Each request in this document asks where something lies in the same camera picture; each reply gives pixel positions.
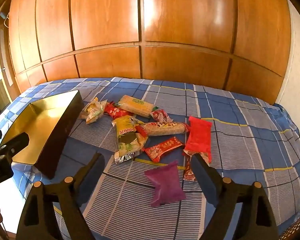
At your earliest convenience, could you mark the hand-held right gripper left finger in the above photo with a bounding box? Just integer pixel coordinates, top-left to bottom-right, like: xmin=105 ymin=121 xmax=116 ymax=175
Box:
xmin=16 ymin=152 xmax=106 ymax=240

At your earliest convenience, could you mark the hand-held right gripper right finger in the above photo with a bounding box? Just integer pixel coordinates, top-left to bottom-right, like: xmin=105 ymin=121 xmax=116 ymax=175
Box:
xmin=190 ymin=153 xmax=280 ymax=240

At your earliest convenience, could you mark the red floral snack packet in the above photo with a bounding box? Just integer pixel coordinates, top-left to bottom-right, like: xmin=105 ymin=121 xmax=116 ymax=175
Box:
xmin=182 ymin=149 xmax=198 ymax=182

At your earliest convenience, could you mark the black box with gold interior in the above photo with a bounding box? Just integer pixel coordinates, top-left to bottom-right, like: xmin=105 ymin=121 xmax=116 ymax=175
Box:
xmin=0 ymin=89 xmax=85 ymax=180

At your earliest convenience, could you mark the large plain red packet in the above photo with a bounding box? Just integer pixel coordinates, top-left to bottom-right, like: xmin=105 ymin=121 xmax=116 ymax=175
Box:
xmin=184 ymin=116 xmax=213 ymax=164

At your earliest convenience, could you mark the purple snack packet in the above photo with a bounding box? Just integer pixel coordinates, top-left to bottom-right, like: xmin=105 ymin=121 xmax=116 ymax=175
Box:
xmin=144 ymin=160 xmax=187 ymax=207

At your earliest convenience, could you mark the red packet with gold print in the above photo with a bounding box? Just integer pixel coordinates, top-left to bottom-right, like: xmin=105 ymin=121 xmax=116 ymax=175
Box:
xmin=143 ymin=136 xmax=185 ymax=163

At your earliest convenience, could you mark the yellow and green snack packet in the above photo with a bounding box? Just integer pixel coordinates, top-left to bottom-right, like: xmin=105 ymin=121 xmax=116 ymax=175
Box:
xmin=112 ymin=115 xmax=148 ymax=164

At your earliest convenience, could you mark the rice bar packet squirrel print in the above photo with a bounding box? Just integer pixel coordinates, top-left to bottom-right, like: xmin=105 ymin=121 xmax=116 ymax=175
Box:
xmin=136 ymin=121 xmax=190 ymax=137

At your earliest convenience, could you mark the pale green candy packet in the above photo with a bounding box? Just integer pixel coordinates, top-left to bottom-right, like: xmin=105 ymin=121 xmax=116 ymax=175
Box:
xmin=80 ymin=97 xmax=108 ymax=125

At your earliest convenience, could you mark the small red candy packet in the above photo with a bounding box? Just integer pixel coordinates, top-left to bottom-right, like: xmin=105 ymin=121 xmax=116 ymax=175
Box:
xmin=104 ymin=102 xmax=134 ymax=119

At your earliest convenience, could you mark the pink candy packet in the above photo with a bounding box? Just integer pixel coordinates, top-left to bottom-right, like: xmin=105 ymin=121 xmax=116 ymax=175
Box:
xmin=150 ymin=107 xmax=171 ymax=123

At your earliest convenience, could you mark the cracker packet with green ends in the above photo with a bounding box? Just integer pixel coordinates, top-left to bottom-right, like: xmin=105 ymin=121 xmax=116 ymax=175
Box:
xmin=117 ymin=95 xmax=155 ymax=118

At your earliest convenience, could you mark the blue plaid bedsheet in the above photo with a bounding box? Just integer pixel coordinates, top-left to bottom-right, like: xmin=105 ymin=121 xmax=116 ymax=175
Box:
xmin=0 ymin=77 xmax=300 ymax=240

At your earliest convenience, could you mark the wooden door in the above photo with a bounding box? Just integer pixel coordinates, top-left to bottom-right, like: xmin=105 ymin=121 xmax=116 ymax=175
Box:
xmin=0 ymin=12 xmax=15 ymax=110

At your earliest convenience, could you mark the wooden wardrobe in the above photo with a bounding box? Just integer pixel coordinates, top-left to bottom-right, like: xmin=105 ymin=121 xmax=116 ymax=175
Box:
xmin=7 ymin=0 xmax=292 ymax=105

